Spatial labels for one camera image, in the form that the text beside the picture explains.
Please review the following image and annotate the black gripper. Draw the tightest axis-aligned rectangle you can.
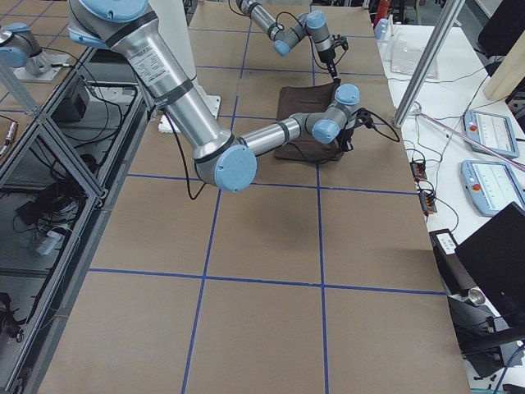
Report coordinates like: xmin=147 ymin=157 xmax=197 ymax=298
xmin=338 ymin=118 xmax=363 ymax=152
xmin=317 ymin=47 xmax=338 ymax=80

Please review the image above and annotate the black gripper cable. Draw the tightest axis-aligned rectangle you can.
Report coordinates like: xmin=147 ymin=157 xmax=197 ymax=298
xmin=282 ymin=107 xmax=401 ymax=165

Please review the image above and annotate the teach pendant tablet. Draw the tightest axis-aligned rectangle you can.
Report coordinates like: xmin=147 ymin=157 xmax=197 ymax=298
xmin=460 ymin=160 xmax=524 ymax=218
xmin=463 ymin=110 xmax=519 ymax=158

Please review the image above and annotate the aluminium table frame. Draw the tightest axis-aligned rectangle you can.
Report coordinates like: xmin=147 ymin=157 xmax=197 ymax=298
xmin=1 ymin=49 xmax=147 ymax=393

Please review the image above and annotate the aluminium frame post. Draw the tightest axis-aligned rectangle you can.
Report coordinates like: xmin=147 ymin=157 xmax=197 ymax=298
xmin=393 ymin=0 xmax=465 ymax=127

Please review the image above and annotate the far teach pendant tablet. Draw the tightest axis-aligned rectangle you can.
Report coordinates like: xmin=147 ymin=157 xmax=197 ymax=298
xmin=463 ymin=110 xmax=519 ymax=158

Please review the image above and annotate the clear plastic bag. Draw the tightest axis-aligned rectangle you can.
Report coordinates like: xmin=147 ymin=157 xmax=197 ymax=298
xmin=390 ymin=40 xmax=424 ymax=76

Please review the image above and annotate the black monitor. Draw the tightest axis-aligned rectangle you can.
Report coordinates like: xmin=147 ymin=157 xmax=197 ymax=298
xmin=455 ymin=203 xmax=524 ymax=327

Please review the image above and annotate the red cylinder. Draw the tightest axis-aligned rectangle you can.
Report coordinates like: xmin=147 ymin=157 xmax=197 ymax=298
xmin=374 ymin=0 xmax=390 ymax=26

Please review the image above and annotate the dark brown t-shirt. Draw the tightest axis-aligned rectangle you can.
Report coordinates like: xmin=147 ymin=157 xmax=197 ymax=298
xmin=273 ymin=78 xmax=346 ymax=164

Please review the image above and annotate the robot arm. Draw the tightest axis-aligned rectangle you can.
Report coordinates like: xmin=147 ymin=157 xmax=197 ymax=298
xmin=68 ymin=1 xmax=360 ymax=192
xmin=235 ymin=0 xmax=349 ymax=80

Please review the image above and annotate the reacher grabber stick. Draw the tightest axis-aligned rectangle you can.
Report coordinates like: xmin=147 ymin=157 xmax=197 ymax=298
xmin=410 ymin=103 xmax=524 ymax=172

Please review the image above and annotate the near teach pendant tablet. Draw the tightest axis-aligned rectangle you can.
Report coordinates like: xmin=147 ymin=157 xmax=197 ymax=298
xmin=460 ymin=160 xmax=524 ymax=218

